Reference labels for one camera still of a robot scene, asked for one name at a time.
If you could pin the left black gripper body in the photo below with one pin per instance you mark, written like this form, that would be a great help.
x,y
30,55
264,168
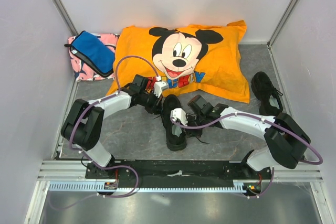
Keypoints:
x,y
150,102

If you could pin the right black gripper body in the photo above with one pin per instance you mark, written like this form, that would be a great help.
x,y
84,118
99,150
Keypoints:
x,y
193,121

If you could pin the black shoe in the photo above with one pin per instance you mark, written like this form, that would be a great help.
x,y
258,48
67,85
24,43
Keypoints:
x,y
269,97
170,102

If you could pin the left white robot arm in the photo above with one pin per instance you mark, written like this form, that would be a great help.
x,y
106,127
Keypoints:
x,y
83,124

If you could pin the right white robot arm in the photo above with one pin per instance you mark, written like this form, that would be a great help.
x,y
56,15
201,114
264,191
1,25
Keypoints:
x,y
285,139

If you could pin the orange Mickey Mouse pillow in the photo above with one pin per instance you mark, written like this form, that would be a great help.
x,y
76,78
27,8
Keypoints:
x,y
195,57

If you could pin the blue cloth pouch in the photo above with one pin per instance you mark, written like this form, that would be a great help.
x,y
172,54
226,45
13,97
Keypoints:
x,y
93,52

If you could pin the pink patterned cloth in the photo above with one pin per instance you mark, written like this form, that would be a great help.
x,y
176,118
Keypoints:
x,y
82,71

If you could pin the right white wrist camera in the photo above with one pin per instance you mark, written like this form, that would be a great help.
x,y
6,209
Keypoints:
x,y
178,115

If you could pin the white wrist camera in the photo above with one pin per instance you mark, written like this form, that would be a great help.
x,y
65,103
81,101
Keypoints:
x,y
178,115
159,86

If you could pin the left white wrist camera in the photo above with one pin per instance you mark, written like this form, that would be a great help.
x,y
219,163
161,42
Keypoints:
x,y
159,86

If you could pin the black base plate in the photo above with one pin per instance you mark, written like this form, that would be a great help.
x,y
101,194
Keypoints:
x,y
177,174

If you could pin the aluminium rail at left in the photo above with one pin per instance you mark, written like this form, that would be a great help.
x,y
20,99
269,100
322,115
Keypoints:
x,y
61,171

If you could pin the aluminium rail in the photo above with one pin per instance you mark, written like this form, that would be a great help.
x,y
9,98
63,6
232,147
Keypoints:
x,y
302,173
61,171

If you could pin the aluminium rail at right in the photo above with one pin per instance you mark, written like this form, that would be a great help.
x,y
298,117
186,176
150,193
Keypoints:
x,y
302,173

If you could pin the slotted grey cable duct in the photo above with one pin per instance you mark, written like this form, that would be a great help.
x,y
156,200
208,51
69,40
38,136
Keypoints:
x,y
107,186

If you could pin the left aluminium frame post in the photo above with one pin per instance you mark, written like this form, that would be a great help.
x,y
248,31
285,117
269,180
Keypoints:
x,y
65,16

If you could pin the aluminium frame post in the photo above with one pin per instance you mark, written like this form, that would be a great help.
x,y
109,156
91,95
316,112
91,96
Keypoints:
x,y
65,16
282,22

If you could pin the right aluminium frame post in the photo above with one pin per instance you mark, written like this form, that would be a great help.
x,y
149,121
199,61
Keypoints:
x,y
282,22

